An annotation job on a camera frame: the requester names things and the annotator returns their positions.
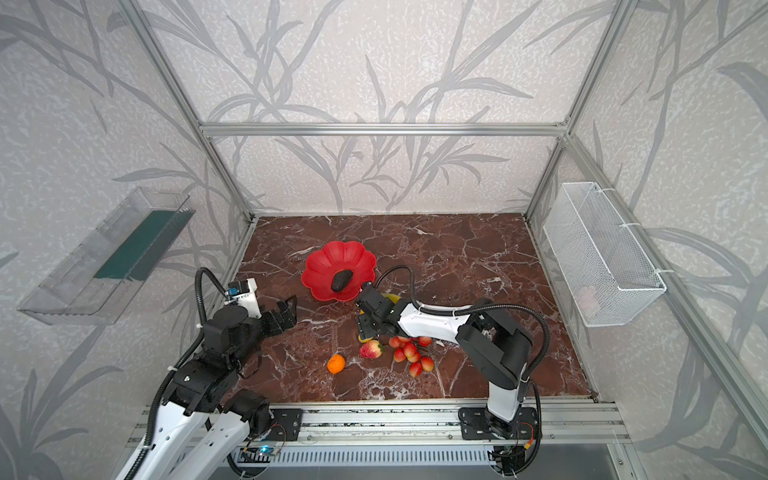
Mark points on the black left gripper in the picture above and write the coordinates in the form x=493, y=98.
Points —
x=271, y=318

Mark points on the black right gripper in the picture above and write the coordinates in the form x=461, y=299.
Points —
x=369, y=309

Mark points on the red fake strawberry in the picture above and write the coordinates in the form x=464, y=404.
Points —
x=371, y=349

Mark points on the yellow fake banana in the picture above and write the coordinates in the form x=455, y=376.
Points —
x=393, y=297

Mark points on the red fake grape bunch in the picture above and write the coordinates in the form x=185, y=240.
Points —
x=415, y=352

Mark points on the dark fake avocado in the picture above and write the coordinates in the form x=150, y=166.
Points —
x=341, y=280

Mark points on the orange fake tangerine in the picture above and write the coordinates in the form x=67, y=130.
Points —
x=336, y=364

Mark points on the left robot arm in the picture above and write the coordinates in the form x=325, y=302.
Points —
x=191, y=428

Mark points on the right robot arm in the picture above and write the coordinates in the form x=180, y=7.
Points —
x=504, y=342

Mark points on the red flower-shaped fruit bowl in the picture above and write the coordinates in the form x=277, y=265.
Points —
x=335, y=256

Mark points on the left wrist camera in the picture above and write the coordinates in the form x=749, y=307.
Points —
x=244, y=293

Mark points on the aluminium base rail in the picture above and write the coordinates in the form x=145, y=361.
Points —
x=565, y=420

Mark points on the clear plastic wall shelf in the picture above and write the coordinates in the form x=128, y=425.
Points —
x=95, y=283

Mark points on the white wire mesh basket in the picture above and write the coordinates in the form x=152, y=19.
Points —
x=609, y=275

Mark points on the aluminium frame post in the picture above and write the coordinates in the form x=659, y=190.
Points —
x=618, y=21

